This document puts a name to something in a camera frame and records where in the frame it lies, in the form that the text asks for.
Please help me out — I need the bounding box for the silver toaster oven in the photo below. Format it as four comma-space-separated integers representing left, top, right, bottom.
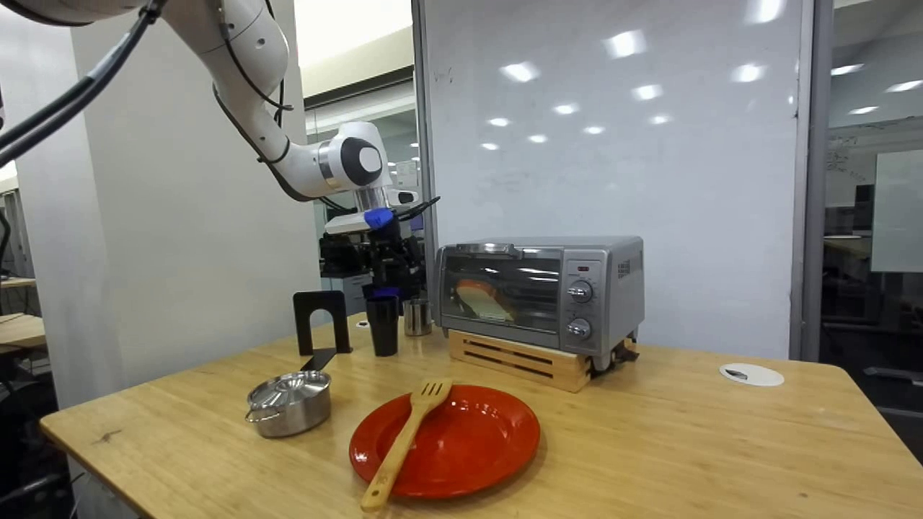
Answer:
433, 237, 647, 372

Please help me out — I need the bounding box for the small steel pot with lid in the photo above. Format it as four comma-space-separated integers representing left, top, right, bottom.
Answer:
245, 368, 333, 439

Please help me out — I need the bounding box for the small steel cup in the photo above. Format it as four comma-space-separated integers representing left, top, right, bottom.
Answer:
405, 296, 433, 338

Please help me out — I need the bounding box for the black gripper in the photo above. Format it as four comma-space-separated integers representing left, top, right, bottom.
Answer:
373, 227, 424, 289

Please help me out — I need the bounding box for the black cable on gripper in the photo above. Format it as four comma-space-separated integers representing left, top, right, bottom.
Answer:
0, 0, 167, 168

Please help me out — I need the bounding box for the white table cable grommet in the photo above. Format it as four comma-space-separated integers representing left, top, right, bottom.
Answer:
720, 364, 784, 388

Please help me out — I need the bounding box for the wooden spatula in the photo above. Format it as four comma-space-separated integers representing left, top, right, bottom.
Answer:
362, 377, 453, 509

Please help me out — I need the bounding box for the black metal bookend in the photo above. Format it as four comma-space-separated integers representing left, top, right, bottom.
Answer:
293, 290, 352, 368

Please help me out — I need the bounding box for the black plastic cup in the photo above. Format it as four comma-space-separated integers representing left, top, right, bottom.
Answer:
363, 284, 401, 356

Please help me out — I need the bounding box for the red plate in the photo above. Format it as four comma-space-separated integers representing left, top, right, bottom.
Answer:
394, 382, 542, 498

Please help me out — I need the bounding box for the wooden slatted stand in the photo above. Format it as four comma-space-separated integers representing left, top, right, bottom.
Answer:
447, 332, 600, 391

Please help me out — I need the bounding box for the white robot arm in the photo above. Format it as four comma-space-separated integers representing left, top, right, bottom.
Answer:
0, 0, 427, 296

